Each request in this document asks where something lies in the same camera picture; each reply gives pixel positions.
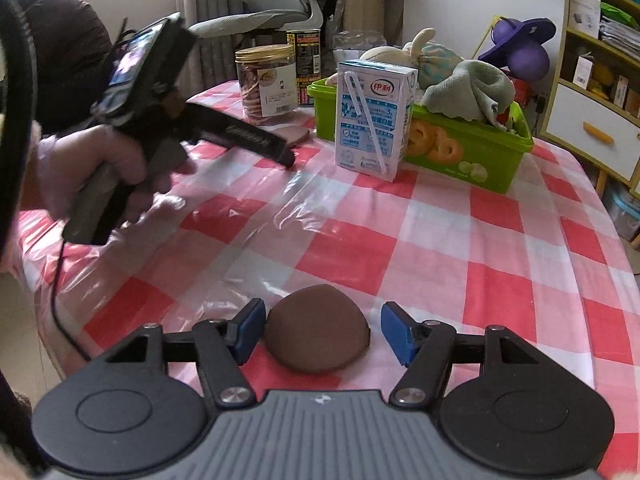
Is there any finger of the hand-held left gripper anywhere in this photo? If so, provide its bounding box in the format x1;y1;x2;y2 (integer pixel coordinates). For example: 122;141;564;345
185;102;297;168

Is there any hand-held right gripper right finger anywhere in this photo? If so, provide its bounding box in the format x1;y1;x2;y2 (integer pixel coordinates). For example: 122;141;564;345
381;302;546;409

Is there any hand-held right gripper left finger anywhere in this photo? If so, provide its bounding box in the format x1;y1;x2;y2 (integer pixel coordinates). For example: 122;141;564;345
100;298;268;409

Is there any brown round sponge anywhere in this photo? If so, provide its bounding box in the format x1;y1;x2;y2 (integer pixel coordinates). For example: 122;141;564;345
268;284;372;373

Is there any white blue milk carton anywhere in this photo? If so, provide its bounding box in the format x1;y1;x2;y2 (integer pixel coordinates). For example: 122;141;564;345
335;60;418;183

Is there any beige bunny plush toy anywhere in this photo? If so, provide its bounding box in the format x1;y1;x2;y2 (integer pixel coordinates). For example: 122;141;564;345
360;27;468;91

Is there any green plastic bin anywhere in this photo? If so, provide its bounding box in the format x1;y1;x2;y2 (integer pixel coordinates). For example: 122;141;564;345
306;77;535;196

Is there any green towel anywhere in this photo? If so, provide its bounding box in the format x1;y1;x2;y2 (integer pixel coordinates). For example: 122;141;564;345
422;60;516;123

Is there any person's left hand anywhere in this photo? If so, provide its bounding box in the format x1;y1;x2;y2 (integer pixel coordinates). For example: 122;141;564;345
36;124;197;224

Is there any gold lid cookie jar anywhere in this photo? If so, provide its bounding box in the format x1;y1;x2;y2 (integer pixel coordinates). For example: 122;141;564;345
235;45;298;126

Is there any grey ribbed radiator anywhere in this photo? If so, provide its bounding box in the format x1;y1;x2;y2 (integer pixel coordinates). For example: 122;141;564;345
181;0;251;86

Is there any yellow black can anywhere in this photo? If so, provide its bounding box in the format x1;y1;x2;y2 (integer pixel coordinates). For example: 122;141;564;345
286;30;322;108

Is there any brown jacket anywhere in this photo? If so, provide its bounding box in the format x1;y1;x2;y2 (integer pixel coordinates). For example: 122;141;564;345
2;0;118;136

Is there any red white checked tablecloth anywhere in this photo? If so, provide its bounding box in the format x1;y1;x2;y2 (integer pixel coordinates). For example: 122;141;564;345
12;79;640;480

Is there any clear plastic bag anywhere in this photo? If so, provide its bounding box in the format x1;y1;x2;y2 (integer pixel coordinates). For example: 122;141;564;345
331;30;388;63

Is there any wooden side table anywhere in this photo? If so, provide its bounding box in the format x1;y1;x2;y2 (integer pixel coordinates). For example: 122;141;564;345
320;0;406;46

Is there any clear plastic storage box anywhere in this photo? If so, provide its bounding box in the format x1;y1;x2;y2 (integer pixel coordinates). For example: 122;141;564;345
605;185;640;247

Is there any wooden shelf cabinet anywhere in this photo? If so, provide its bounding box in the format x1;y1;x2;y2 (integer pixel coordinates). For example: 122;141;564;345
540;0;640;186

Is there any purple bouncy ball toy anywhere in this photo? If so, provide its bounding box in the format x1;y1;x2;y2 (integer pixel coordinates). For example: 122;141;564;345
477;17;557;83

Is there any white box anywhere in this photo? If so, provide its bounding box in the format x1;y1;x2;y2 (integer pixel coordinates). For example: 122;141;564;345
567;0;601;38

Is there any stack of papers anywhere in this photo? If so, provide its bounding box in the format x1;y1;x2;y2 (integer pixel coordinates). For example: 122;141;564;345
600;2;640;61

